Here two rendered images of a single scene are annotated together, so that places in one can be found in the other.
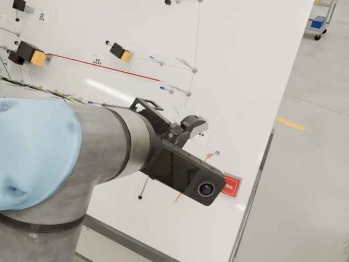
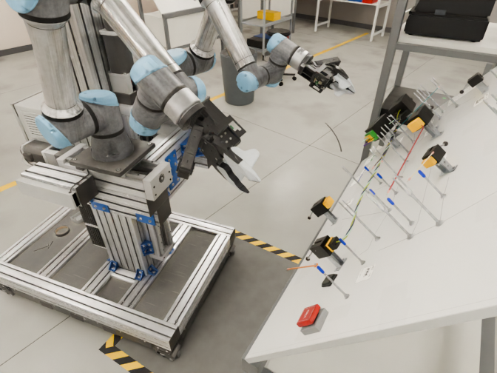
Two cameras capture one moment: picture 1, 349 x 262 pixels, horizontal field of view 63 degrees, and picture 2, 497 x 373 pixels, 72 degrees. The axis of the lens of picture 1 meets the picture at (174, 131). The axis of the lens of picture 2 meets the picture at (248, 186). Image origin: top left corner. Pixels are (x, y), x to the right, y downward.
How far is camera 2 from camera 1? 76 cm
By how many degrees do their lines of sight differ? 71
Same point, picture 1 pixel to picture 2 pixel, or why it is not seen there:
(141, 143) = (172, 108)
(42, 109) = (147, 61)
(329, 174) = not seen: outside the picture
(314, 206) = not seen: outside the picture
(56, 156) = (136, 73)
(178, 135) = (206, 140)
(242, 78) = (434, 269)
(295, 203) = not seen: outside the picture
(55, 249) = (136, 105)
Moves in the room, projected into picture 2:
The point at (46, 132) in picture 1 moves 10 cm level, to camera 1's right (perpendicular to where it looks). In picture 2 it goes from (138, 65) to (120, 83)
